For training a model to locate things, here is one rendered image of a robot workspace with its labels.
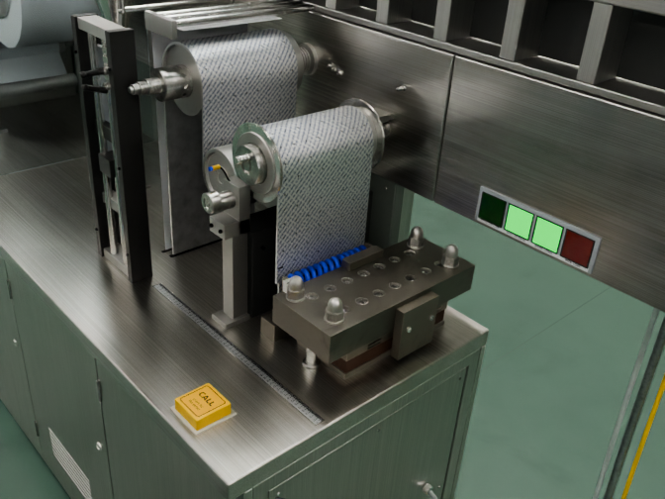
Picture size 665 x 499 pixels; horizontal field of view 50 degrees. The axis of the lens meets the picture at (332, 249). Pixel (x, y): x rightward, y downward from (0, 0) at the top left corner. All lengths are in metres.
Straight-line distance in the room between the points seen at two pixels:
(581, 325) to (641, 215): 2.11
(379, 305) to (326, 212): 0.21
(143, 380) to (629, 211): 0.88
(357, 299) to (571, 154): 0.45
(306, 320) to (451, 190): 0.40
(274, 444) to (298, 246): 0.38
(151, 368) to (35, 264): 0.48
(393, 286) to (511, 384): 1.53
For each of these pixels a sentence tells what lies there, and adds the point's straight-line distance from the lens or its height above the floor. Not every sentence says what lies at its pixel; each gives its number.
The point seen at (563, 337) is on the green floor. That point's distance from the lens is 3.20.
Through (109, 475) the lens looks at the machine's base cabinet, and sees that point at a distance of 1.82.
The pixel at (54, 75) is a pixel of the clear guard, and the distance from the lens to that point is 2.17.
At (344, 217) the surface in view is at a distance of 1.43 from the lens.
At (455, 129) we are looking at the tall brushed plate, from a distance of 1.39.
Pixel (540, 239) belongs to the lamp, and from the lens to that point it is 1.33.
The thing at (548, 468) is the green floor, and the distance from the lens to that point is 2.58.
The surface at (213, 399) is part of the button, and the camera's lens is 1.26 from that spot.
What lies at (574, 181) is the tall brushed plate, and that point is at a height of 1.29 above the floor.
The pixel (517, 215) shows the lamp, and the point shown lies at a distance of 1.34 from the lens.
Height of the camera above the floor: 1.77
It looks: 30 degrees down
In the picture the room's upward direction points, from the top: 4 degrees clockwise
